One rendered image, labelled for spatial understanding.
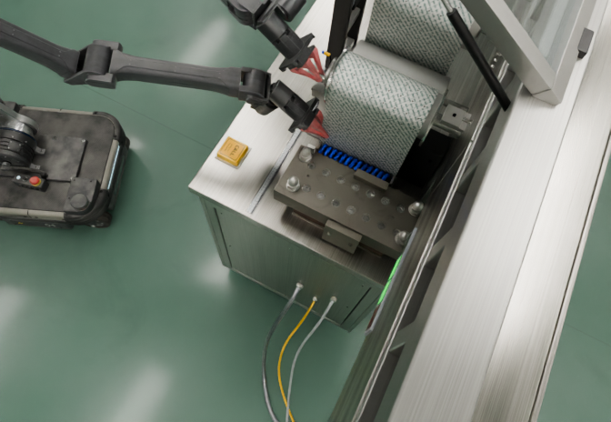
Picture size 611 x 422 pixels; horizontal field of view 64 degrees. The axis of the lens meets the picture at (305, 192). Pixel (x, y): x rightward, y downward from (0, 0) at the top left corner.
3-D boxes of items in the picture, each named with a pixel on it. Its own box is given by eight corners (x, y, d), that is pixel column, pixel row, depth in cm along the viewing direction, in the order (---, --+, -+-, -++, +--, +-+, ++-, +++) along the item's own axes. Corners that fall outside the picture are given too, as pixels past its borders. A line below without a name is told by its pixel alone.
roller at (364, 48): (358, 59, 139) (365, 29, 128) (441, 96, 135) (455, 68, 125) (340, 90, 134) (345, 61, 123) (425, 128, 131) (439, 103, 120)
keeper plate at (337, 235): (324, 232, 139) (328, 218, 129) (355, 248, 137) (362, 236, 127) (320, 239, 138) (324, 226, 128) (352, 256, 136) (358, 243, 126)
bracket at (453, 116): (446, 107, 115) (449, 102, 113) (469, 117, 114) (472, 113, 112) (438, 123, 113) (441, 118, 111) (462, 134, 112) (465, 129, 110)
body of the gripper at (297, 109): (292, 135, 132) (271, 117, 129) (309, 107, 136) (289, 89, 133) (304, 129, 126) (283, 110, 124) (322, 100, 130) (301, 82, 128)
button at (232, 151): (228, 139, 150) (228, 135, 148) (248, 149, 149) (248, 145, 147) (216, 156, 148) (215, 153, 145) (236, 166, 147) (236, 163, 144)
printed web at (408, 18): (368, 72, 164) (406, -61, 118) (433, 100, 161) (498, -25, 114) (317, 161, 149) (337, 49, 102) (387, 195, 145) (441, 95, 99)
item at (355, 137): (319, 141, 139) (325, 104, 122) (395, 176, 135) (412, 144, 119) (319, 142, 138) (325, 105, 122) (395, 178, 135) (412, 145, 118)
